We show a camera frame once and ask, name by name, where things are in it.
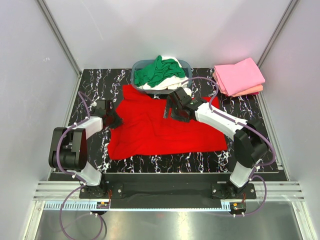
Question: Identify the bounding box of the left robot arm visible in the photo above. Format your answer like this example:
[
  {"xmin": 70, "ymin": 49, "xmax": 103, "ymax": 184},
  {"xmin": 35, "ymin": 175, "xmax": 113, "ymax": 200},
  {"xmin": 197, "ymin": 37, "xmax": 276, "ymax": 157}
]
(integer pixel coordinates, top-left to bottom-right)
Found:
[{"xmin": 48, "ymin": 99, "xmax": 123, "ymax": 198}]

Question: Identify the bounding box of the teal plastic basket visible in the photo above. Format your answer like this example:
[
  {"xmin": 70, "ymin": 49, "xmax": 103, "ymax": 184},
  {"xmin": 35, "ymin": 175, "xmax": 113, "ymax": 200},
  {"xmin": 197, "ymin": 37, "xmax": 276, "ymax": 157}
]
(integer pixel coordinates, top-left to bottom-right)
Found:
[{"xmin": 130, "ymin": 59, "xmax": 193, "ymax": 95}]

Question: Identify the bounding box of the red t-shirt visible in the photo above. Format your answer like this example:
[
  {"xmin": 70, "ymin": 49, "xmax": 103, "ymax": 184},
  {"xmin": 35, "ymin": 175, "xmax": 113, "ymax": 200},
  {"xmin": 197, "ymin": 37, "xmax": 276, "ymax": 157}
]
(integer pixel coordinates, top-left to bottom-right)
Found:
[{"xmin": 107, "ymin": 85, "xmax": 228, "ymax": 160}]

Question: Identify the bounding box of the white t-shirt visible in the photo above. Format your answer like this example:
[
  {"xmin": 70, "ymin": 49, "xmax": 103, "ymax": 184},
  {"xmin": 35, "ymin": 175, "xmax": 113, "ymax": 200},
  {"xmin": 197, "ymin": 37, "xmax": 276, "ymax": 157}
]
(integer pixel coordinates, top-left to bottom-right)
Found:
[{"xmin": 134, "ymin": 54, "xmax": 189, "ymax": 91}]

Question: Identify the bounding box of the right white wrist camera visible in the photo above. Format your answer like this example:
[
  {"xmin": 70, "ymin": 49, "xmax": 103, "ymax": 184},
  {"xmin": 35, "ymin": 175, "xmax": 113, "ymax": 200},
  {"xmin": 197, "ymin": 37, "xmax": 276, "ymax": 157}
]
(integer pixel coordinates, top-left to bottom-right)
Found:
[{"xmin": 183, "ymin": 87, "xmax": 192, "ymax": 97}]

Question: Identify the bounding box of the green t-shirt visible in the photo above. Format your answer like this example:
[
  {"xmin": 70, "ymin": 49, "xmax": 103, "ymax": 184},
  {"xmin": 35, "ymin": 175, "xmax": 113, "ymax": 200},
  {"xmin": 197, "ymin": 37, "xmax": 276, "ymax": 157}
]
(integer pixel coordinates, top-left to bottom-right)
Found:
[{"xmin": 133, "ymin": 55, "xmax": 187, "ymax": 88}]

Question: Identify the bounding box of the aluminium frame rail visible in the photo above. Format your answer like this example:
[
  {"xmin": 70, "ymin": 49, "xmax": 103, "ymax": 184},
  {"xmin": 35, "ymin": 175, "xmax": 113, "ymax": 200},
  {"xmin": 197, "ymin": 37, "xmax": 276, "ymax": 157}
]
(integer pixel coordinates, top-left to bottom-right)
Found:
[{"xmin": 33, "ymin": 181, "xmax": 304, "ymax": 201}]

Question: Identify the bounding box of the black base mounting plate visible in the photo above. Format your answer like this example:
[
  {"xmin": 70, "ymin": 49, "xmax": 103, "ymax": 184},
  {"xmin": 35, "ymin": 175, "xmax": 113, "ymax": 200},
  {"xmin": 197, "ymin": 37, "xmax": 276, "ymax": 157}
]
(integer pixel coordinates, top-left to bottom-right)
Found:
[{"xmin": 79, "ymin": 173, "xmax": 257, "ymax": 200}]

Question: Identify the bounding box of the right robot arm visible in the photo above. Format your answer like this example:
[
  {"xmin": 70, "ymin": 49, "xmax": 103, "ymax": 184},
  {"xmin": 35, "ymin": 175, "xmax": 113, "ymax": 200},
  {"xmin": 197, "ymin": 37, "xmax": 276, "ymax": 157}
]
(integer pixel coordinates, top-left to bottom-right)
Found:
[{"xmin": 163, "ymin": 87, "xmax": 269, "ymax": 199}]

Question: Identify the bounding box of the folded salmon t-shirt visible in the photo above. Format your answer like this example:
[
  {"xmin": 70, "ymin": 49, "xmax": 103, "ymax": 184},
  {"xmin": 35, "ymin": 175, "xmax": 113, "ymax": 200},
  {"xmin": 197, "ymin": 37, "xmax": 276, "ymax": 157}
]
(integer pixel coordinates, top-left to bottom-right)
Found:
[{"xmin": 212, "ymin": 72, "xmax": 263, "ymax": 97}]

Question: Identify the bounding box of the folded pink t-shirt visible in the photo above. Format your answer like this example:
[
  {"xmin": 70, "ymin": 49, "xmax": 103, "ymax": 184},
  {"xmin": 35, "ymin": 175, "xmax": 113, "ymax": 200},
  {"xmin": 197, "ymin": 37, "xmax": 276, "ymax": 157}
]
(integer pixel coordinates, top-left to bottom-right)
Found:
[{"xmin": 213, "ymin": 58, "xmax": 265, "ymax": 95}]

